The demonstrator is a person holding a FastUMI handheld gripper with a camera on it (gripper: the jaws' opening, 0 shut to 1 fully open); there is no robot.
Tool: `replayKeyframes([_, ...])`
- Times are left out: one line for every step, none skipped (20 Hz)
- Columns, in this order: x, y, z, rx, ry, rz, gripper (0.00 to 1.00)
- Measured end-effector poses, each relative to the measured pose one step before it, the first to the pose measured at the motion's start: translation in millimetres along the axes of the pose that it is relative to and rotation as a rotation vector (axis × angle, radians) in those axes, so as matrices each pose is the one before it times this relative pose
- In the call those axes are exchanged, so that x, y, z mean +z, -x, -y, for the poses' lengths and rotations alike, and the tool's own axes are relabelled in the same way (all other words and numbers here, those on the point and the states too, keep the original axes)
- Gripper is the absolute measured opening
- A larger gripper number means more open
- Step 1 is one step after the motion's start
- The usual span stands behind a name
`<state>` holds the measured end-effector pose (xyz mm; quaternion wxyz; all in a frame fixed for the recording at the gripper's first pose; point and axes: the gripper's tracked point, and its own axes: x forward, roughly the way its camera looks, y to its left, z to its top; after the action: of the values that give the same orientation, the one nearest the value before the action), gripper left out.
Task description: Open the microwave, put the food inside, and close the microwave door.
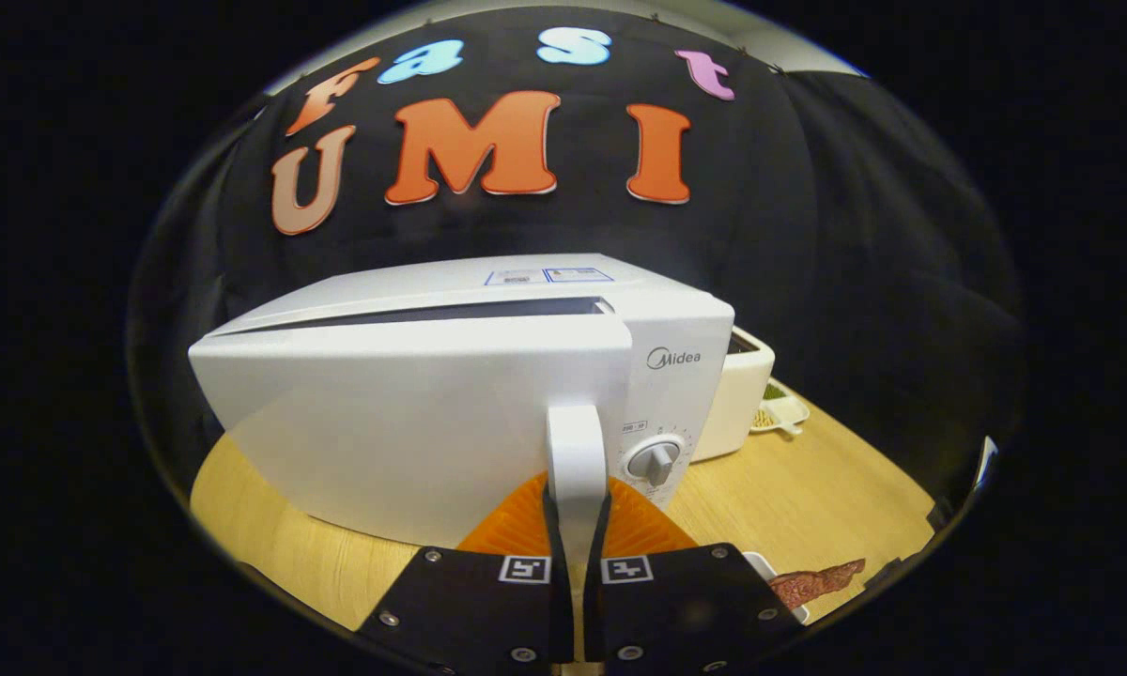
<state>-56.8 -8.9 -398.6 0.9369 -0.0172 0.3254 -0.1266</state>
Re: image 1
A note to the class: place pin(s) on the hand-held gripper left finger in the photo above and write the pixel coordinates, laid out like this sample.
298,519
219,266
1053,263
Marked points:
470,610

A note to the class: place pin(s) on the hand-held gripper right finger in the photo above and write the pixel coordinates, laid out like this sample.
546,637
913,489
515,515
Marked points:
686,610

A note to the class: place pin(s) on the red meat strip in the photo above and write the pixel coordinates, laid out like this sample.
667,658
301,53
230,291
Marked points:
812,580

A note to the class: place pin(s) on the white microwave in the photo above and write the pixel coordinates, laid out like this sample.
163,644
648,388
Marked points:
413,413

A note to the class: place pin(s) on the white ribbed plastic tray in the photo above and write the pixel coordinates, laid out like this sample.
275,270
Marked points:
761,567

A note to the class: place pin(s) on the white divided bean dish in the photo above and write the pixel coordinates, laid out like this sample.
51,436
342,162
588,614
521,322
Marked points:
781,411

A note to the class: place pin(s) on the cream white toaster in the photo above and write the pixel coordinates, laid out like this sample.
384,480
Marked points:
737,394

